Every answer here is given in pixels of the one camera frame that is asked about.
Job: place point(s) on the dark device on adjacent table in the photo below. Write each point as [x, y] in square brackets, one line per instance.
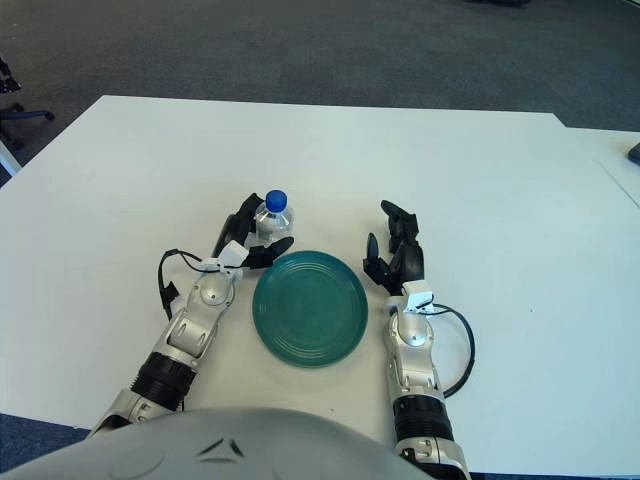
[636, 152]

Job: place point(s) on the black office chair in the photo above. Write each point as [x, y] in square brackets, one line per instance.
[25, 114]

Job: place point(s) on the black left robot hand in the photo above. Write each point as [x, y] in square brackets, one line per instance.
[232, 230]

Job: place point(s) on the green ribbed plate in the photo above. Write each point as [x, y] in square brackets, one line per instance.
[310, 310]

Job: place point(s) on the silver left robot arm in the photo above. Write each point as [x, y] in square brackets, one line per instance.
[210, 295]

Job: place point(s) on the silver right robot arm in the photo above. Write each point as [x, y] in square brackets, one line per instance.
[412, 330]

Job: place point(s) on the clear bottle with blue cap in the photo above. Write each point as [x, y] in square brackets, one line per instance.
[275, 220]

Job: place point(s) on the white adjacent table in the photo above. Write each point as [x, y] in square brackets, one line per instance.
[615, 150]

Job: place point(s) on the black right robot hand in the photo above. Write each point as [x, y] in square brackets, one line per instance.
[410, 260]

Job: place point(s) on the grey robot torso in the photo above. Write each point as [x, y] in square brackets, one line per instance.
[200, 450]

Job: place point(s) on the white side table leg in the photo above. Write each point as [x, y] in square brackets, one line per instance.
[7, 157]

